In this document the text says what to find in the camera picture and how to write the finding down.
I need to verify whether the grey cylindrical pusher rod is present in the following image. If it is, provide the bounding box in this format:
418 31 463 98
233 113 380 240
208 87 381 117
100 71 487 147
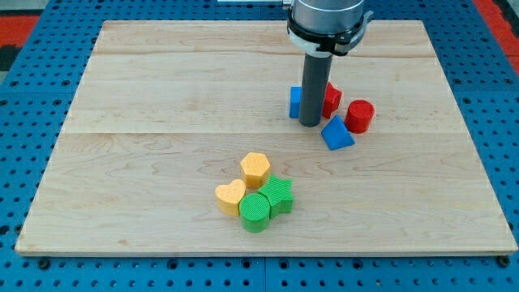
298 54 332 127

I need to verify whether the blue cube block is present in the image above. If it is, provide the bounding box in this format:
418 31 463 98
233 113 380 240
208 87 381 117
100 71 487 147
289 86 302 118

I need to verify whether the red star block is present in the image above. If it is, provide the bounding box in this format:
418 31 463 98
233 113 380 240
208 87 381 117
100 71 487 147
322 82 343 118

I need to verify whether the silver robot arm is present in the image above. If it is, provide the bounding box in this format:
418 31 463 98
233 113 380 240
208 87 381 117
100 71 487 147
217 0 373 127

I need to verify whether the green star block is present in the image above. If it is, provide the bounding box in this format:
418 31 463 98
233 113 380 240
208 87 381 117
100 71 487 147
259 175 294 219

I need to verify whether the red cylinder block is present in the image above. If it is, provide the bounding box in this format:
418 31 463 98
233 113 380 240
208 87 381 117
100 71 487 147
345 100 375 134

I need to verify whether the blue triangle block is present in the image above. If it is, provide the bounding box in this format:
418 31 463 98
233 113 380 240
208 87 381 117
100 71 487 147
321 115 355 150

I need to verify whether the yellow hexagon block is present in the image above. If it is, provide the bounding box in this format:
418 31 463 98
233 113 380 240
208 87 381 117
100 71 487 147
240 152 271 189

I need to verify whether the green cylinder block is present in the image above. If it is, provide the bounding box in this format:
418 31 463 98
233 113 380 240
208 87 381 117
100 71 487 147
239 193 271 233

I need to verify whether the yellow heart block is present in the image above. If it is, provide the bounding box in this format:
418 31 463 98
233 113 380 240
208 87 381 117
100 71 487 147
215 179 247 216

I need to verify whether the wooden board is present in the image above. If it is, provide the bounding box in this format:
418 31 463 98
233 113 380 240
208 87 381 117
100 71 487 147
15 20 517 257

